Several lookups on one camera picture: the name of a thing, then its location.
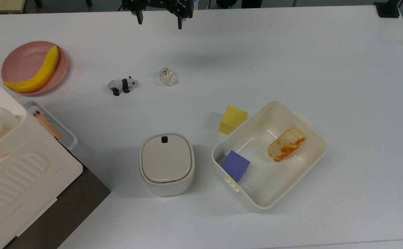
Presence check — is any pink round plate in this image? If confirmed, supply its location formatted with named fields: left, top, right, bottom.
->
left=1, top=41, right=68, bottom=96

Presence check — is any dark grey mat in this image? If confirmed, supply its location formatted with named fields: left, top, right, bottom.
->
left=3, top=162, right=111, bottom=249

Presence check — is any yellow foam cube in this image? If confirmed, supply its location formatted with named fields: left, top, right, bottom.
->
left=219, top=105, right=249, bottom=135

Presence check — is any large cream plastic appliance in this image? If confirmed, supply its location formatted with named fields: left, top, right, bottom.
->
left=0, top=67, right=84, bottom=249

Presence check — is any black and white panda figurine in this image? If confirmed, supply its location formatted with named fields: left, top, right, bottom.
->
left=107, top=76, right=138, bottom=96

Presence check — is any yellow banana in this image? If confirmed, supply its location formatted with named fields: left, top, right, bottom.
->
left=3, top=45, right=59, bottom=93

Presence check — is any black table clamp mount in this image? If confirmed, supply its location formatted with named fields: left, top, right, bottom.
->
left=374, top=0, right=403, bottom=18

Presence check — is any white plastic storage bin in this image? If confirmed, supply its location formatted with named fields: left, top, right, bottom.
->
left=212, top=101, right=327, bottom=213

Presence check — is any white desktop trash can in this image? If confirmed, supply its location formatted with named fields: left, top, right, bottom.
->
left=139, top=133, right=195, bottom=196

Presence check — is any crumpled white paper ball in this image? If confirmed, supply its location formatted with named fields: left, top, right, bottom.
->
left=159, top=67, right=177, bottom=86

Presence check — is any purple foam cube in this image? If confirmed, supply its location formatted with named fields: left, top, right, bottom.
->
left=221, top=150, right=251, bottom=183

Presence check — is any orange glazed bread roll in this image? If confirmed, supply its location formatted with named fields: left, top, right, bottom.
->
left=268, top=128, right=306, bottom=162

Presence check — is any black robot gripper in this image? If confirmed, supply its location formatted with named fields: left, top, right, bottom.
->
left=122, top=0, right=194, bottom=30

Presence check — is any brown wooden stick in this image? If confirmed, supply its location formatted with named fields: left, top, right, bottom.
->
left=33, top=111, right=62, bottom=140

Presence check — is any clear plastic tray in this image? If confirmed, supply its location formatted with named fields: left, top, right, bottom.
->
left=24, top=101, right=78, bottom=150

